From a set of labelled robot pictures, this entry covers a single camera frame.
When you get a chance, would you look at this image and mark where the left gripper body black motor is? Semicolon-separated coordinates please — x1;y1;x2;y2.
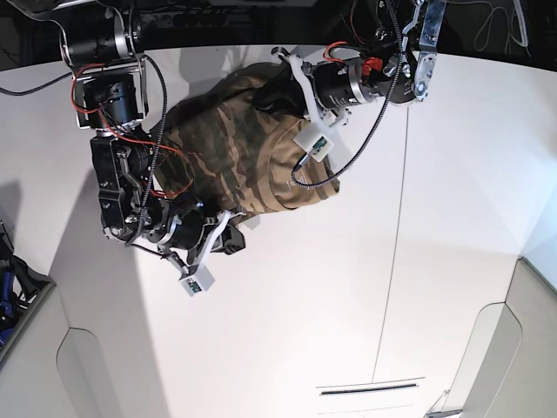
272;46;393;131

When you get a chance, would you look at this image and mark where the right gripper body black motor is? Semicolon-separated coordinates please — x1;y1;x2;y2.
147;209;236;273

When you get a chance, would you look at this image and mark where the camouflage T-shirt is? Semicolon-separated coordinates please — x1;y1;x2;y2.
155;63;340;218

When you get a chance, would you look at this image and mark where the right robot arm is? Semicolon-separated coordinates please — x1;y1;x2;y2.
56;1;245;274

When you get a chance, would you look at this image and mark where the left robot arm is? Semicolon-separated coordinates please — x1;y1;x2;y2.
252;1;446;125

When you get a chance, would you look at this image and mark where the black power strip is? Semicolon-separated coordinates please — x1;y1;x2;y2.
141;10;228;29

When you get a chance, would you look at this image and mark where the blue and black items bin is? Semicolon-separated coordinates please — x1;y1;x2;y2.
1;220;54;349

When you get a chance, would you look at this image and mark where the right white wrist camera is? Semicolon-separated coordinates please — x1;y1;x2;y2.
179;266;215;296

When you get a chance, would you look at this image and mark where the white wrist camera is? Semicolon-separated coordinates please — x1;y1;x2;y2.
293;124;334;162
179;266;215;296

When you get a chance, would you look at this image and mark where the camera braided cable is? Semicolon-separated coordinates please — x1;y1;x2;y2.
290;0;413;188

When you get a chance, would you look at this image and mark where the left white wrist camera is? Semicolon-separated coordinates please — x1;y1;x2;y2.
293;124;334;162

